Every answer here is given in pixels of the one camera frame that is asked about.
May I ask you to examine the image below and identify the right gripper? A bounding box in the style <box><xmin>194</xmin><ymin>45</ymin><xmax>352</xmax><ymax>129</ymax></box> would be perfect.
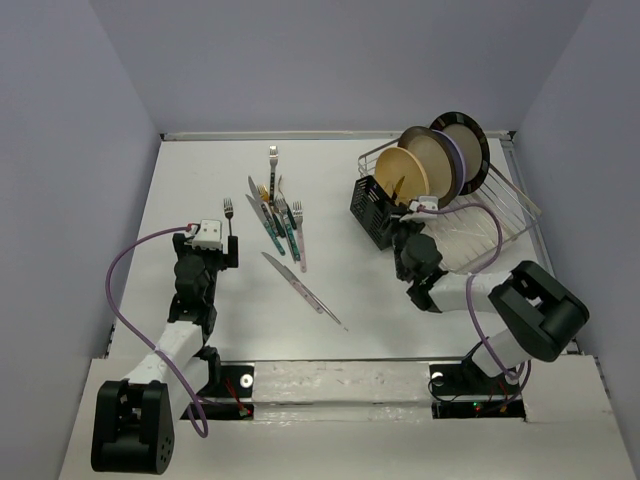
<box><xmin>379</xmin><ymin>200</ymin><xmax>425</xmax><ymax>280</ymax></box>

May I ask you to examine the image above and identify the black handled fork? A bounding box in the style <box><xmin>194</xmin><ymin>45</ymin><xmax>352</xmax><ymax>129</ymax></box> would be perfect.
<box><xmin>223</xmin><ymin>197</ymin><xmax>234</xmax><ymax>236</ymax></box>

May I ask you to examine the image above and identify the black handled knife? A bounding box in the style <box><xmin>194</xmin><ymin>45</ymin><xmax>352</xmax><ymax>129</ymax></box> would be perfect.
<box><xmin>391</xmin><ymin>176</ymin><xmax>405</xmax><ymax>205</ymax></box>

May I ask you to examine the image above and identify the pink handled knife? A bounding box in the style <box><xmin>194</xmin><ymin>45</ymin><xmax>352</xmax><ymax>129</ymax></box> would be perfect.
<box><xmin>261</xmin><ymin>252</ymin><xmax>347</xmax><ymax>330</ymax></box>

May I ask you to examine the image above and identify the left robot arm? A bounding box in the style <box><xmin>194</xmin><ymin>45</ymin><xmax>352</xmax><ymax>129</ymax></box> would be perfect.
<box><xmin>90</xmin><ymin>220</ymin><xmax>239</xmax><ymax>475</ymax></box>

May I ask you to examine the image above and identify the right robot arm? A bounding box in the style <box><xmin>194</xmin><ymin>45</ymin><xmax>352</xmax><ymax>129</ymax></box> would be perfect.
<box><xmin>388</xmin><ymin>218</ymin><xmax>590</xmax><ymax>392</ymax></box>

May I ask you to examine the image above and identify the clear drain tray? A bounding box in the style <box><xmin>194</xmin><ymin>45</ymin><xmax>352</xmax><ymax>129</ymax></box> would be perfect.
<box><xmin>422</xmin><ymin>185</ymin><xmax>537</xmax><ymax>273</ymax></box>

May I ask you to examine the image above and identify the black utensil caddy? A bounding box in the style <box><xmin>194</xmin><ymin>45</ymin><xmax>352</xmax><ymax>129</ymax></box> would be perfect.
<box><xmin>350</xmin><ymin>175</ymin><xmax>402</xmax><ymax>250</ymax></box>

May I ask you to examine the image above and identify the brown rimmed beige plate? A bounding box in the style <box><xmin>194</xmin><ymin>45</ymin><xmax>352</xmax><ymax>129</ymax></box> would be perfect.
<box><xmin>398</xmin><ymin>126</ymin><xmax>458</xmax><ymax>209</ymax></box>

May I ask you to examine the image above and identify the yellow plate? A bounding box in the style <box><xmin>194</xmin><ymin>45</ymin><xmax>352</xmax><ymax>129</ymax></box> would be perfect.
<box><xmin>374</xmin><ymin>147</ymin><xmax>431</xmax><ymax>204</ymax></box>

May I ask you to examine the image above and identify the purple plate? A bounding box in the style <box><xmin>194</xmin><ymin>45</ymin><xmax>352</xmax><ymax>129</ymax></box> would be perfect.
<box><xmin>435</xmin><ymin>130</ymin><xmax>466</xmax><ymax>195</ymax></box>

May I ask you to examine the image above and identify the black patterned plate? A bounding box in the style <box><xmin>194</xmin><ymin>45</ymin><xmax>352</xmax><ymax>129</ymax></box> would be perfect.
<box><xmin>430</xmin><ymin>111</ymin><xmax>491</xmax><ymax>196</ymax></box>

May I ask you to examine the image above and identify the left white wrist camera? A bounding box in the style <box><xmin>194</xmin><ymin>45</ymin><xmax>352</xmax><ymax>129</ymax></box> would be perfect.
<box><xmin>191</xmin><ymin>219</ymin><xmax>223</xmax><ymax>250</ymax></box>

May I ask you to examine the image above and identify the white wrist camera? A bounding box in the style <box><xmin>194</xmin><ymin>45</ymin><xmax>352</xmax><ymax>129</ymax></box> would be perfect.
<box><xmin>191</xmin><ymin>219</ymin><xmax>223</xmax><ymax>250</ymax></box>
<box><xmin>401</xmin><ymin>196</ymin><xmax>439</xmax><ymax>223</ymax></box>

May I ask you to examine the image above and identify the green marbled handle knife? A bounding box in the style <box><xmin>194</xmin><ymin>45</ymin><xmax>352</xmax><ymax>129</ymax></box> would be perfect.
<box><xmin>245</xmin><ymin>195</ymin><xmax>286</xmax><ymax>256</ymax></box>

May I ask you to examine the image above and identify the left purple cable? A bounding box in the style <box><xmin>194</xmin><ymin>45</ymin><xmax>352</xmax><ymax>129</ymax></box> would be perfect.
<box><xmin>106</xmin><ymin>224</ymin><xmax>211</xmax><ymax>438</ymax></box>

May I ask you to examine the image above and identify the wire dish rack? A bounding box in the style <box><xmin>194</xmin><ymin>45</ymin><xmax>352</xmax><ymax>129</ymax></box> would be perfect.
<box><xmin>350</xmin><ymin>138</ymin><xmax>541</xmax><ymax>273</ymax></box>

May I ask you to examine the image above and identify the gold fork green handle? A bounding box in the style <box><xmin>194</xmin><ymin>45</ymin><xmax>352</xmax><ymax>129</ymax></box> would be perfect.
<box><xmin>257</xmin><ymin>184</ymin><xmax>286</xmax><ymax>238</ymax></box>

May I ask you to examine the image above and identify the grey marbled handle knife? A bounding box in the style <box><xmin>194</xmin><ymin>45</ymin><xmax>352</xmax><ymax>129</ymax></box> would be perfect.
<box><xmin>248</xmin><ymin>176</ymin><xmax>285</xmax><ymax>237</ymax></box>

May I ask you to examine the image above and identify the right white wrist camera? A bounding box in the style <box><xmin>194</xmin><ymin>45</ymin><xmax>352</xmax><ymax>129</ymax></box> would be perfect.
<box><xmin>401</xmin><ymin>196</ymin><xmax>439</xmax><ymax>223</ymax></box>

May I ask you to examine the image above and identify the silver fork black handle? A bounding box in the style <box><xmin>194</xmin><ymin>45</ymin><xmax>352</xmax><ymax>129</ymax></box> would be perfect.
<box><xmin>269</xmin><ymin>145</ymin><xmax>279</xmax><ymax>206</ymax></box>

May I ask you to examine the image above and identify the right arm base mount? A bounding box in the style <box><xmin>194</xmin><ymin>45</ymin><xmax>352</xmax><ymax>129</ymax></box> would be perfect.
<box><xmin>427</xmin><ymin>363</ymin><xmax>526</xmax><ymax>420</ymax></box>

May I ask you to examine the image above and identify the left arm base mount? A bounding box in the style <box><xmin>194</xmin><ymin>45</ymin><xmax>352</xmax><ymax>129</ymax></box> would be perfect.
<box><xmin>197</xmin><ymin>364</ymin><xmax>255</xmax><ymax>421</ymax></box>

